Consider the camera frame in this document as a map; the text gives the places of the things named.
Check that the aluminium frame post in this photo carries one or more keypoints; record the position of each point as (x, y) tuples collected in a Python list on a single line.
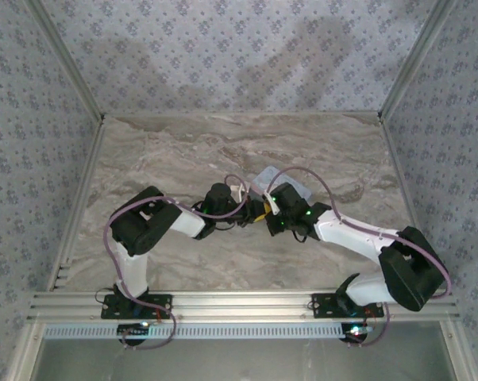
[(68, 59), (414, 59)]

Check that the light blue plastic box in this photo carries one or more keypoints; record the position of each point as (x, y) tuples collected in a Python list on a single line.
[(264, 178)]

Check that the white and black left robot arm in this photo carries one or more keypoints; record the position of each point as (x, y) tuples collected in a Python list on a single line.
[(187, 224)]

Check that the small controller board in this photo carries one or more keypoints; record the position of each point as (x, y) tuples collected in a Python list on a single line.
[(356, 331), (133, 330)]

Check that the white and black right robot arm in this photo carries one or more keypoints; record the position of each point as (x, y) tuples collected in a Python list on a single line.
[(350, 234)]

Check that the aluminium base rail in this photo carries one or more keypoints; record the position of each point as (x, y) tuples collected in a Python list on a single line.
[(239, 305)]

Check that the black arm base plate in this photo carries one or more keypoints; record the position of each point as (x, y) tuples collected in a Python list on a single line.
[(159, 303), (322, 305)]

